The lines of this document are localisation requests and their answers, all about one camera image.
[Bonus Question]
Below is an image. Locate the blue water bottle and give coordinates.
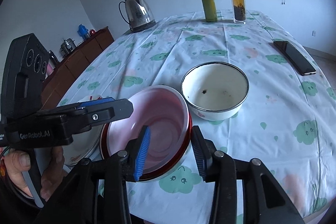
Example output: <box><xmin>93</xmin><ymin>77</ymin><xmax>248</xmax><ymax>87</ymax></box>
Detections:
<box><xmin>78</xmin><ymin>24</ymin><xmax>89</xmax><ymax>38</ymax></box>

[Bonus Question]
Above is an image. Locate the stainless steel electric kettle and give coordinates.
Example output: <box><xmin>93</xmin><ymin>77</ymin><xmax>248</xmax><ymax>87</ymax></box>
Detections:
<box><xmin>119</xmin><ymin>0</ymin><xmax>156</xmax><ymax>32</ymax></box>

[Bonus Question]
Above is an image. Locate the brown wooden sideboard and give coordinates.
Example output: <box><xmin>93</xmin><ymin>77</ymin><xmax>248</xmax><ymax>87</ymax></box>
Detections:
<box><xmin>41</xmin><ymin>27</ymin><xmax>115</xmax><ymax>110</ymax></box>

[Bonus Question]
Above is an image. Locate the white enamel bowl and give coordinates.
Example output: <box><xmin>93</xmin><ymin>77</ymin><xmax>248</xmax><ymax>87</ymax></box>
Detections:
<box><xmin>181</xmin><ymin>62</ymin><xmax>249</xmax><ymax>121</ymax></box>

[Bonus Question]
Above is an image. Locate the black flask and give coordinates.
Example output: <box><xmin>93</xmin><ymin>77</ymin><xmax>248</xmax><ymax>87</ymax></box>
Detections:
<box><xmin>48</xmin><ymin>50</ymin><xmax>60</xmax><ymax>65</ymax></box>

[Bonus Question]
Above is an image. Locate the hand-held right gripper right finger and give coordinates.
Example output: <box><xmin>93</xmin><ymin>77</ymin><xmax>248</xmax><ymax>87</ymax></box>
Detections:
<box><xmin>191</xmin><ymin>125</ymin><xmax>305</xmax><ymax>224</ymax></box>

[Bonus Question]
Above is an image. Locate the steel rice cooker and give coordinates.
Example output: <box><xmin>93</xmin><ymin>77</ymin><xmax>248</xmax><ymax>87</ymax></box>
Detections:
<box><xmin>60</xmin><ymin>38</ymin><xmax>77</xmax><ymax>58</ymax></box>

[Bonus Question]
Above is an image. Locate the black smartphone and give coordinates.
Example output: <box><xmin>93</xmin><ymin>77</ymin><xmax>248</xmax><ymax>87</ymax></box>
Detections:
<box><xmin>273</xmin><ymin>41</ymin><xmax>317</xmax><ymax>76</ymax></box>

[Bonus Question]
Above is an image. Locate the pink floral rim plate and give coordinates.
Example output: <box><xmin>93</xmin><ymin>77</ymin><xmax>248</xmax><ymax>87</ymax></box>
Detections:
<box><xmin>64</xmin><ymin>130</ymin><xmax>104</xmax><ymax>165</ymax></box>

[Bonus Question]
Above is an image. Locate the green thermos bottle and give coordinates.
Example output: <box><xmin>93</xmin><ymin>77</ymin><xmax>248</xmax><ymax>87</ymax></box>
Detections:
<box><xmin>198</xmin><ymin>0</ymin><xmax>218</xmax><ymax>22</ymax></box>

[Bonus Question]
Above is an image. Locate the red flower white plate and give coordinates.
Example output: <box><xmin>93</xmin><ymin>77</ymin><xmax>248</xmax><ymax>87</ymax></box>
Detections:
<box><xmin>59</xmin><ymin>94</ymin><xmax>105</xmax><ymax>167</ymax></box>

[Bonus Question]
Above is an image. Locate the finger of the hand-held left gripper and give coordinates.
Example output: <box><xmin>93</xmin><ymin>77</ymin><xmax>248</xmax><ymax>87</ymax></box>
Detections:
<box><xmin>65</xmin><ymin>99</ymin><xmax>134</xmax><ymax>135</ymax></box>
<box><xmin>39</xmin><ymin>97</ymin><xmax>115</xmax><ymax>115</ymax></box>

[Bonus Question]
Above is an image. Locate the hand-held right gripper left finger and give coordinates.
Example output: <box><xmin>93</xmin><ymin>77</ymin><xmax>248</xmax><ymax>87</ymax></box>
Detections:
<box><xmin>34</xmin><ymin>126</ymin><xmax>151</xmax><ymax>224</ymax></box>

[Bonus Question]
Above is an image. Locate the glass tea bottle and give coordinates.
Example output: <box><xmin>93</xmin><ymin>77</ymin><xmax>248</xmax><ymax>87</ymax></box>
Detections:
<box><xmin>227</xmin><ymin>0</ymin><xmax>247</xmax><ymax>24</ymax></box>

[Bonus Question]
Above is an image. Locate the red bowl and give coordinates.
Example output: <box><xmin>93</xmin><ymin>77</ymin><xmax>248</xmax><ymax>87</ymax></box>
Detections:
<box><xmin>101</xmin><ymin>85</ymin><xmax>190</xmax><ymax>178</ymax></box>

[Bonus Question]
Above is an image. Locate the person's left hand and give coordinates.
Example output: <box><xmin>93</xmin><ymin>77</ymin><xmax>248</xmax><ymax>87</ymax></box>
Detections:
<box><xmin>5</xmin><ymin>147</ymin><xmax>66</xmax><ymax>202</ymax></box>

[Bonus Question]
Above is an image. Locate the green cloud print tablecloth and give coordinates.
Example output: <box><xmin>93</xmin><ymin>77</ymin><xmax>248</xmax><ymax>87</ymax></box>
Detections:
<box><xmin>34</xmin><ymin>9</ymin><xmax>336</xmax><ymax>224</ymax></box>

